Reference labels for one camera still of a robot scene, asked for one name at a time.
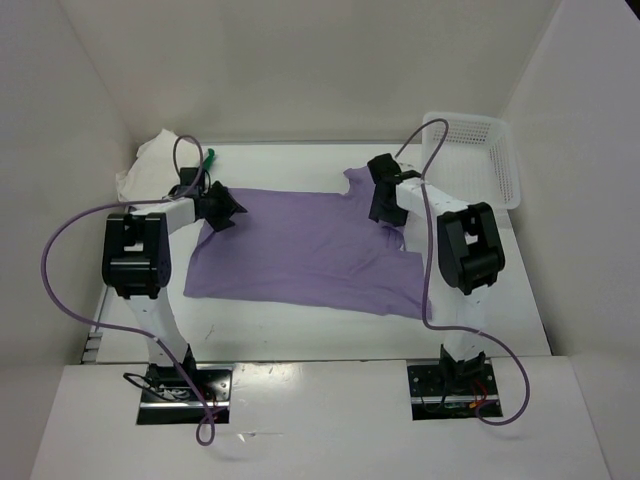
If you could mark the white plastic basket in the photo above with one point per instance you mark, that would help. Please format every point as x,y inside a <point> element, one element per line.
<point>477,158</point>

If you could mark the white t shirt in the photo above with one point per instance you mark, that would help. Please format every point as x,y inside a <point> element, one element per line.
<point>153,173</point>

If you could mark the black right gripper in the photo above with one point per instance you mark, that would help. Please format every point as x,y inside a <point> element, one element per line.
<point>377,211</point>

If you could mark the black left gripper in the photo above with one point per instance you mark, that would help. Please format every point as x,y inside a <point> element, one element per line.
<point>228,205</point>

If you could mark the lavender t shirt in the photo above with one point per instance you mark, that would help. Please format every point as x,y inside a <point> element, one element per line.
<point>309,249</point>

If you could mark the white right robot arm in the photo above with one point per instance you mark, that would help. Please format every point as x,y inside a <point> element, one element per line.
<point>470,256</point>

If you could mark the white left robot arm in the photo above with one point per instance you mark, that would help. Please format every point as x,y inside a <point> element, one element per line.
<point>137,264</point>

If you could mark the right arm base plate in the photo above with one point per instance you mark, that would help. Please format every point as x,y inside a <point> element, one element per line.
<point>432,399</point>

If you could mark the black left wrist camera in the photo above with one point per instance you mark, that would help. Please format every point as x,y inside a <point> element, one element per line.
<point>193,182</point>

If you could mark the green t shirt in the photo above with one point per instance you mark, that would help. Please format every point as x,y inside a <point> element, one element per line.
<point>209,159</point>

